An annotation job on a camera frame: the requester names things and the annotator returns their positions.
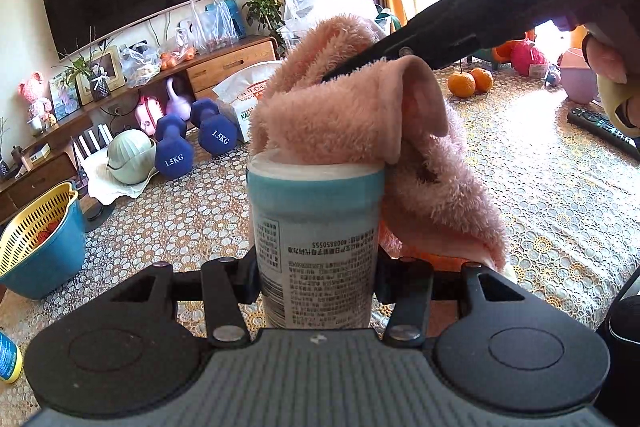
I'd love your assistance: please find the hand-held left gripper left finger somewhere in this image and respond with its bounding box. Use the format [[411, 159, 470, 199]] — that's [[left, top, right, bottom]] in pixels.
[[119, 251, 261, 349]]

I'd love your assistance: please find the orange fruit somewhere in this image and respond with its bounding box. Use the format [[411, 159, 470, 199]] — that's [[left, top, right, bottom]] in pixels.
[[470, 67, 495, 94], [447, 71, 476, 99]]

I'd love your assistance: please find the pale green helmet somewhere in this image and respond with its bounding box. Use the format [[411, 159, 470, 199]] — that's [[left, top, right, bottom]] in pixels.
[[107, 130, 157, 184]]

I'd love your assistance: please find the blue dumbbell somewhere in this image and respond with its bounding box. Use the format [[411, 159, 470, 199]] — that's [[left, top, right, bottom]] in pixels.
[[154, 113, 197, 180], [189, 98, 238, 154]]

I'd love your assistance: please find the person's right hand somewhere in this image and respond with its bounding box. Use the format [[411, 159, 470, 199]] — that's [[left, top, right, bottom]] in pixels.
[[581, 23, 640, 138]]

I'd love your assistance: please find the black round object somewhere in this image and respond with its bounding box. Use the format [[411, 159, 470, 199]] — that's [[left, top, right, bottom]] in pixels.
[[594, 271, 640, 414]]

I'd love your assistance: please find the yellow colander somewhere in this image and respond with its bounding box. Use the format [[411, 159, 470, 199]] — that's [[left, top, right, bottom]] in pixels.
[[0, 182, 81, 279]]

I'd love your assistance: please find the black remote control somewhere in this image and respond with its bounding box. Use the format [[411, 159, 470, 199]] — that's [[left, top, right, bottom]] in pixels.
[[567, 106, 640, 160]]

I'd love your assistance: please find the wooden television cabinet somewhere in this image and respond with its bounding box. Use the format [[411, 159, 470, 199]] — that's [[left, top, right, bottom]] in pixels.
[[0, 34, 281, 224]]

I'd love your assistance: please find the small photo frame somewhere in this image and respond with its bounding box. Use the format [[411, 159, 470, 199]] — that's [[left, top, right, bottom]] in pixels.
[[48, 69, 82, 122]]

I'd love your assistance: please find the blue labelled bottle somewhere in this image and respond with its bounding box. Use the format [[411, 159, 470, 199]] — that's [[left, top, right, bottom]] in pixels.
[[0, 331, 24, 384]]

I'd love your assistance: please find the pink bear figure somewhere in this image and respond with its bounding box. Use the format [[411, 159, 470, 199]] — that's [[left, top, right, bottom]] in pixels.
[[18, 71, 55, 128]]

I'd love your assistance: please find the white cloth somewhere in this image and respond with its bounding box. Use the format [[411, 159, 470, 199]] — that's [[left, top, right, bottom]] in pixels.
[[79, 151, 162, 208]]

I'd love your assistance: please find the large photo frame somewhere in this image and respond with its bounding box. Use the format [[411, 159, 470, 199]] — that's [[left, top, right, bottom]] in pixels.
[[75, 45, 127, 106]]

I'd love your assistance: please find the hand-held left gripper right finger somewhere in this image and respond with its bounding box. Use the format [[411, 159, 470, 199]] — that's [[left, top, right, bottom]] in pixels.
[[372, 251, 522, 349]]

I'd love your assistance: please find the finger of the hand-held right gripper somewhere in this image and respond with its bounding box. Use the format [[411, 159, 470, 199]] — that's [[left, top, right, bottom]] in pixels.
[[371, 0, 478, 52], [320, 32, 483, 84]]

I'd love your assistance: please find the blue basin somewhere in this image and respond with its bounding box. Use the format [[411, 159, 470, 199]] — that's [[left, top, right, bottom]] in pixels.
[[0, 194, 89, 301]]

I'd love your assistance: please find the white printed sack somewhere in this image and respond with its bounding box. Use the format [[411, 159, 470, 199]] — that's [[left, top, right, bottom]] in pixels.
[[212, 60, 287, 144]]

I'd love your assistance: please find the clear plastic bag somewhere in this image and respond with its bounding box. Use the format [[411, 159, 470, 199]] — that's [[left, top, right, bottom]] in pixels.
[[119, 41, 164, 88], [189, 0, 242, 56], [281, 0, 378, 55]]

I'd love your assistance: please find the pink toy case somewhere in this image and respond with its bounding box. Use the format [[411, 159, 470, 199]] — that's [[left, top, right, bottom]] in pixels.
[[135, 95, 165, 137]]

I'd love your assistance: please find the lilac kettlebell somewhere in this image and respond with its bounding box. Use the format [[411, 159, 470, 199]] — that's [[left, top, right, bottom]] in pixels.
[[165, 77, 194, 121]]

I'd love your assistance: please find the pink bucket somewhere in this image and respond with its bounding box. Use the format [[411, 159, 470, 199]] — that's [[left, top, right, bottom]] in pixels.
[[559, 47, 602, 106]]

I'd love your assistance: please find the pile of small oranges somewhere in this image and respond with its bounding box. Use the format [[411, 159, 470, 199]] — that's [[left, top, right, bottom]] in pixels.
[[159, 46, 197, 71]]

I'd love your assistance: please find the pink fluffy towel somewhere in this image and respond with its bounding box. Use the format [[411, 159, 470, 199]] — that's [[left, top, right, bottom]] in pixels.
[[249, 13, 511, 273]]

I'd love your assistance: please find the white and blue container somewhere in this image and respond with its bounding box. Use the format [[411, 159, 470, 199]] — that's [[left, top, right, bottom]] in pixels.
[[246, 149, 386, 330]]

